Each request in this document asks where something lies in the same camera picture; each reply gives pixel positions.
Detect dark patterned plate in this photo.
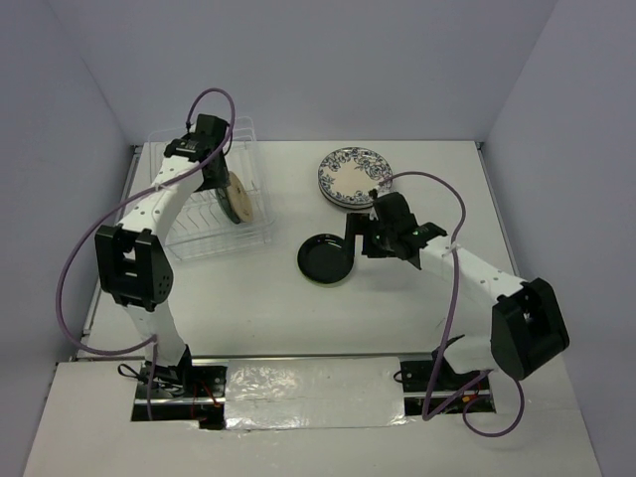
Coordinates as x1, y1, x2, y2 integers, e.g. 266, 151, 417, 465
317, 146, 393, 193

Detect purple cable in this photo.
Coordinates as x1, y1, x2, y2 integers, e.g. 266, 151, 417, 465
55, 87, 238, 357
370, 171, 527, 438

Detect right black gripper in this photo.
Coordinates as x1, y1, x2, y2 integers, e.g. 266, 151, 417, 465
340, 213, 396, 258

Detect white wire dish rack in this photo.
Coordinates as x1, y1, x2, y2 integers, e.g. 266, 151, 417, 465
166, 116, 274, 260

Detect white pink plate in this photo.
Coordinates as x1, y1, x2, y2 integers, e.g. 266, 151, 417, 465
319, 186, 374, 210

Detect beige plate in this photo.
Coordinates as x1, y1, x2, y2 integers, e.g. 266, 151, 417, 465
227, 172, 253, 224

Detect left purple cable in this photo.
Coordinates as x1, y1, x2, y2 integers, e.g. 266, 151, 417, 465
55, 87, 238, 357

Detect lime green plate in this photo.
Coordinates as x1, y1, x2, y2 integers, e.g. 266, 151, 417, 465
302, 275, 349, 288

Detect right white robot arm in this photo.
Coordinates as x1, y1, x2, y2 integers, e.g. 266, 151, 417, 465
345, 192, 570, 381

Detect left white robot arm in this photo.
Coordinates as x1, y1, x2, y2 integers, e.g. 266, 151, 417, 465
94, 114, 231, 397

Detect teal green plate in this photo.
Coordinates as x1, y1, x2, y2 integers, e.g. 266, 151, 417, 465
215, 188, 241, 225

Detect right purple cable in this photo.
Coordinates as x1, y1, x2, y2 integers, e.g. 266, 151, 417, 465
370, 171, 527, 438

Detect dark green plate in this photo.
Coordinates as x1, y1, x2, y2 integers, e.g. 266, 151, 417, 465
296, 234, 353, 282

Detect silver foil tape patch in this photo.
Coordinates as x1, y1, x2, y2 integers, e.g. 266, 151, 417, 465
224, 357, 406, 430

